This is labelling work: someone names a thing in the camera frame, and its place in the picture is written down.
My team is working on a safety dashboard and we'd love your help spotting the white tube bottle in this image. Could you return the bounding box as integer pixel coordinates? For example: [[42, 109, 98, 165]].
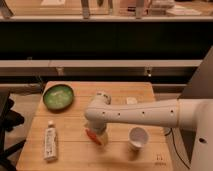
[[44, 120, 57, 162]]

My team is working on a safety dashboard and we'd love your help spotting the black chair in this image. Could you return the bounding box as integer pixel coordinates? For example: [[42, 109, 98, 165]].
[[0, 91, 26, 171]]

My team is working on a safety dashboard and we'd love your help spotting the white ceramic cup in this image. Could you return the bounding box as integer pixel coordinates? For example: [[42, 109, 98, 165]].
[[128, 127, 149, 151]]

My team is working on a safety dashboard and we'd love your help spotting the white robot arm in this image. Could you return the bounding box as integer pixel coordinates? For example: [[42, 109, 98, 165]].
[[84, 91, 213, 171]]

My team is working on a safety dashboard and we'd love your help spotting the white rectangular sponge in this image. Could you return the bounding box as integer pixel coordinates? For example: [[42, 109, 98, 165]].
[[126, 97, 137, 104]]

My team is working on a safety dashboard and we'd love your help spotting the black cable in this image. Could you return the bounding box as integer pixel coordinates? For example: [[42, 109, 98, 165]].
[[163, 127, 174, 137]]

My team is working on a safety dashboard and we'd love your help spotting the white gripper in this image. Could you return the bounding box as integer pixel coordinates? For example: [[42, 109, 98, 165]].
[[95, 132, 108, 146]]

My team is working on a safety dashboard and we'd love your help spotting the red pepper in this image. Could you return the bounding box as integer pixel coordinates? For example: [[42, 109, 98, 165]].
[[86, 129, 101, 145]]

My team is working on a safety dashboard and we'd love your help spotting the green bowl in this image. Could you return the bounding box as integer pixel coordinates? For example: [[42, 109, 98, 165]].
[[43, 84, 74, 110]]

